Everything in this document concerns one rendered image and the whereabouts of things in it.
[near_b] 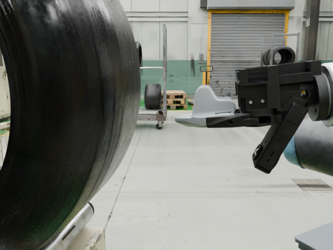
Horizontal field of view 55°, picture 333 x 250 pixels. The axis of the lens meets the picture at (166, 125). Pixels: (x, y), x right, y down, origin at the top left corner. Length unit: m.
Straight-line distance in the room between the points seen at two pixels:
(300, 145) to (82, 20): 0.42
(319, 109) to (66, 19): 0.34
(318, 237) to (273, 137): 0.86
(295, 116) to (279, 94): 0.04
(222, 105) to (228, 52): 11.46
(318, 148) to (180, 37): 11.27
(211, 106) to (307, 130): 0.21
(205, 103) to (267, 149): 0.11
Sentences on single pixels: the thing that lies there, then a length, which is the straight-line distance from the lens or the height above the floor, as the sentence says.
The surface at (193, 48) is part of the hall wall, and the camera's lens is 11.70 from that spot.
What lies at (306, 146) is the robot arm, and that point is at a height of 1.06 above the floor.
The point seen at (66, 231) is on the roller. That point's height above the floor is 0.91.
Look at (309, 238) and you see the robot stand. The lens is 1.29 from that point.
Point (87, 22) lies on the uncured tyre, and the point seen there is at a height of 1.24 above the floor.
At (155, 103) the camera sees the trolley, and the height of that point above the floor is 0.51.
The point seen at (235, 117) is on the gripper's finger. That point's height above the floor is 1.13.
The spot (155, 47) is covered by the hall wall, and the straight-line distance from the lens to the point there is 11.75.
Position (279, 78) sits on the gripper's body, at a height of 1.18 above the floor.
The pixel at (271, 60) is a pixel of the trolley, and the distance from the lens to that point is 7.81.
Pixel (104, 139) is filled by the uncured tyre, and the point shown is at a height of 1.11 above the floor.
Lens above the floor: 1.20
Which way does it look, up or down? 11 degrees down
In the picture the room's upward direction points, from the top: straight up
